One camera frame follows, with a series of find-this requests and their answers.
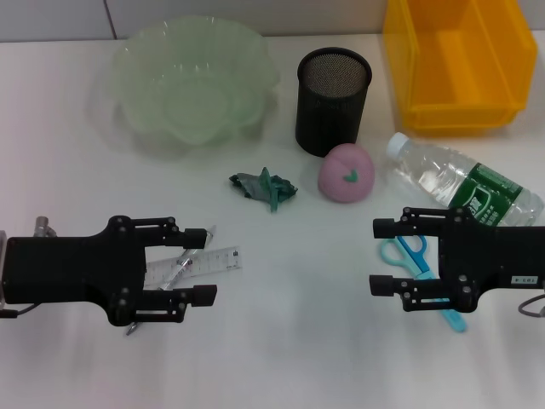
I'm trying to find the silver ballpoint pen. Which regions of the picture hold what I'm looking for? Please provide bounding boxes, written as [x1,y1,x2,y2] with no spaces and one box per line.
[123,225,217,337]

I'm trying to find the pink peach toy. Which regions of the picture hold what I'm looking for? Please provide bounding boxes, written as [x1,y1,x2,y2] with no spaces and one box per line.
[317,143,376,205]

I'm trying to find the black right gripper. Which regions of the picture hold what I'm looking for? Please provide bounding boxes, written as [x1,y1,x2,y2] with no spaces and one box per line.
[369,206,545,314]

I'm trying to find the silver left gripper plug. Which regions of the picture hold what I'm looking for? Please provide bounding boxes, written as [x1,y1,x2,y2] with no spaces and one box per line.
[34,216,57,238]

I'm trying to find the green glass fruit bowl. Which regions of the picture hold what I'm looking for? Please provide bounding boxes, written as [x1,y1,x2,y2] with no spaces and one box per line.
[111,14,282,150]

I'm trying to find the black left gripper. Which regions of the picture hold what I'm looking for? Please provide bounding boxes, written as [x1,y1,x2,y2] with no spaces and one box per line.
[3,215,209,327]

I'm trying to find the clear plastic ruler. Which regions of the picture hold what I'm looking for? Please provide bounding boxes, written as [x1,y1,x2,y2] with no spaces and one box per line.
[144,245,244,287]

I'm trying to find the grey right gripper cable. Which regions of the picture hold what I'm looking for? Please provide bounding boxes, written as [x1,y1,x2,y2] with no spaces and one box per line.
[517,293,545,319]

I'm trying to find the clear bottle green label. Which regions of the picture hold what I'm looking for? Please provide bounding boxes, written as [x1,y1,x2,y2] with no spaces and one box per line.
[385,131,538,229]

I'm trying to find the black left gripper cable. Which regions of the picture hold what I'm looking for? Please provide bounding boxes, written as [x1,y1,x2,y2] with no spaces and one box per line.
[0,302,43,320]

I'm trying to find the blue scissors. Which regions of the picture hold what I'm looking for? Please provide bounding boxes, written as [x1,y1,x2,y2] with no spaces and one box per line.
[378,234,468,333]

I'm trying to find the black mesh pen holder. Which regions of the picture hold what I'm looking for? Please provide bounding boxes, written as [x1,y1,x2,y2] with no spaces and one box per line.
[295,47,374,158]

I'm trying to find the yellow plastic bin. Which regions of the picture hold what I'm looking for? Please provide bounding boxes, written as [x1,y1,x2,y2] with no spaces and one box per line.
[381,0,538,138]

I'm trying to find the green plastic wrapper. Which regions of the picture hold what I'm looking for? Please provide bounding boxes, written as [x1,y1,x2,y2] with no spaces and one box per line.
[228,166,299,214]

